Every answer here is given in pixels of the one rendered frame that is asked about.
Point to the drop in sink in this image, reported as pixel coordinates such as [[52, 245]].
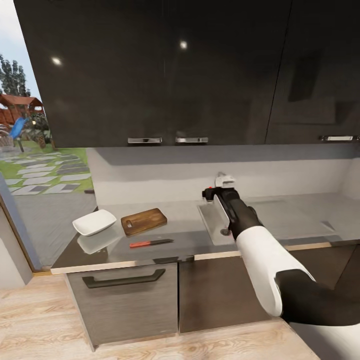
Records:
[[281, 218]]

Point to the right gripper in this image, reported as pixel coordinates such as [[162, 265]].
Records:
[[209, 193]]

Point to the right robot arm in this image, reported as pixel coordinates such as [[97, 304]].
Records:
[[326, 320]]

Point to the fixed window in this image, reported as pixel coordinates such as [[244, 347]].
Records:
[[43, 189]]

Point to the cabinet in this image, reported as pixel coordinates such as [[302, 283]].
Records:
[[149, 73], [317, 93]]

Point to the cutting board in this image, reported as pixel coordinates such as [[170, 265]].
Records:
[[143, 221]]

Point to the parer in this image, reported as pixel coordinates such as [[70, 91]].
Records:
[[150, 242]]

